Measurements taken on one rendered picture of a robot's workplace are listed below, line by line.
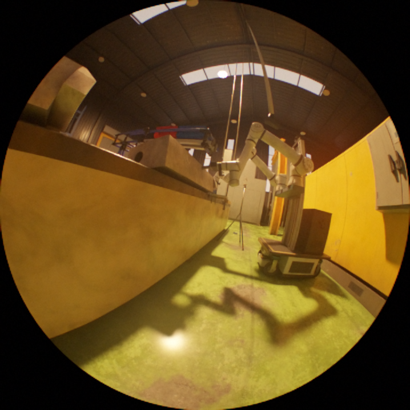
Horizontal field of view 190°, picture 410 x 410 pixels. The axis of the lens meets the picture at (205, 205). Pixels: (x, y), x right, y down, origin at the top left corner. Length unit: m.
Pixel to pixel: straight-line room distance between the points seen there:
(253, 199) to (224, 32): 10.22
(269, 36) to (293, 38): 1.30
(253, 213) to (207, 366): 6.82
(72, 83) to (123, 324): 0.93
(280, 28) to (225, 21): 2.76
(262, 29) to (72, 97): 9.12
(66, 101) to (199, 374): 1.00
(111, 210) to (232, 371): 0.83
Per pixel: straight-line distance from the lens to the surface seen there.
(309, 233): 1.56
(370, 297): 1.74
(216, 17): 9.20
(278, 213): 4.89
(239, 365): 0.74
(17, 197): 0.43
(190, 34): 9.28
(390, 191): 1.49
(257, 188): 7.19
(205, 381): 0.68
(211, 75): 10.24
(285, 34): 9.22
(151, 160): 0.74
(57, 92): 0.48
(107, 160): 0.45
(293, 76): 10.08
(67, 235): 0.44
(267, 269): 1.50
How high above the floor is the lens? 0.66
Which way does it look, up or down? 1 degrees down
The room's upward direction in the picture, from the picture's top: 11 degrees clockwise
